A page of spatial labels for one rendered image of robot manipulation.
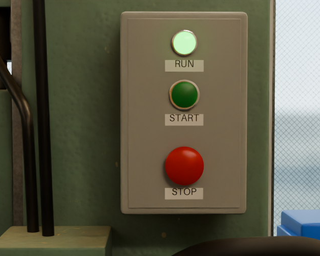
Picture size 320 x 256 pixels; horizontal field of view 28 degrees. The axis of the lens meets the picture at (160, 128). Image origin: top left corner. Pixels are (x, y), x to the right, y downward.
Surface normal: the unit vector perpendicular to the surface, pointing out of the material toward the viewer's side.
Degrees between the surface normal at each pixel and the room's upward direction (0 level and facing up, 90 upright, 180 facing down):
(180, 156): 81
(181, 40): 88
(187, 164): 90
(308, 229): 90
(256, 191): 90
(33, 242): 0
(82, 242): 0
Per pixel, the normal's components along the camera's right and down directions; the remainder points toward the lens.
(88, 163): 0.02, 0.05
